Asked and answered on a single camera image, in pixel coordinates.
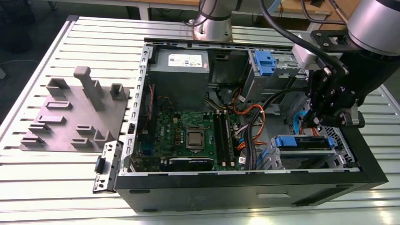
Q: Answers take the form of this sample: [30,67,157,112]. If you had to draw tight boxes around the hard disk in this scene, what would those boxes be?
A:
[271,135,338,152]

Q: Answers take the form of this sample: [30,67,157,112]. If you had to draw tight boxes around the silver disk bay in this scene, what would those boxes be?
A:
[270,135,361,171]

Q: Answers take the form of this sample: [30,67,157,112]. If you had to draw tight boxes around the blue plastic drive latch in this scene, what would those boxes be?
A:
[255,50,278,77]

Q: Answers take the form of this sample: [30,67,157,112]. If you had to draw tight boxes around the wooden desk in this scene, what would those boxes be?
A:
[125,0,334,31]

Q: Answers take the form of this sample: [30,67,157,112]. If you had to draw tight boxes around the green motherboard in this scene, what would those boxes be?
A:
[130,109,245,172]

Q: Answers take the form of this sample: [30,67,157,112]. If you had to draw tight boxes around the CPU socket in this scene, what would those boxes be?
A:
[185,126,209,154]

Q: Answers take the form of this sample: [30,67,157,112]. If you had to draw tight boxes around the silver CPU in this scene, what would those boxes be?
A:
[189,133,205,148]

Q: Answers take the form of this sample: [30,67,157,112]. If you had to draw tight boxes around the silver power supply unit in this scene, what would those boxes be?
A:
[147,49,211,111]

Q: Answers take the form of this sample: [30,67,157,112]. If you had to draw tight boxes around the black graphics card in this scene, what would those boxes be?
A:
[159,156,215,172]

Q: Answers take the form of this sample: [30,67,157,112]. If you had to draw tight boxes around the black PC case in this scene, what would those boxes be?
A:
[93,37,390,213]

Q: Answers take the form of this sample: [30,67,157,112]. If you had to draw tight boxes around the silver expansion slot latch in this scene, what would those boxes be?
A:
[93,140,123,194]

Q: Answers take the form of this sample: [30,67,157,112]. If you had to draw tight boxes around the grey parts rack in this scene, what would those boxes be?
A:
[19,66,133,152]

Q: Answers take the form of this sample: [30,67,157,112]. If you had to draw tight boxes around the black office chair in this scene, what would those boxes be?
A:
[0,0,38,56]

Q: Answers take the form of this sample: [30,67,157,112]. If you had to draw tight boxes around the blue data wire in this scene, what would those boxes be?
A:
[294,110,314,136]

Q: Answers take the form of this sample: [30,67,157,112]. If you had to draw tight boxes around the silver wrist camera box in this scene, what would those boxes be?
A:
[291,35,343,71]

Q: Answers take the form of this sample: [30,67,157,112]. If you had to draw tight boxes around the orange yellow power wires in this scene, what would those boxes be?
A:
[205,85,270,152]

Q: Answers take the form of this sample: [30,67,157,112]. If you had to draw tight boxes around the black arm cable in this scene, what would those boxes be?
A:
[259,0,345,71]

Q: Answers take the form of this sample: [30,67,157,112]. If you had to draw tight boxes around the black cable bundle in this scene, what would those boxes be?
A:
[242,86,315,171]

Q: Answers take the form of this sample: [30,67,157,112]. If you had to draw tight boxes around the red black twisted fan wire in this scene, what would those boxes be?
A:
[145,83,157,135]

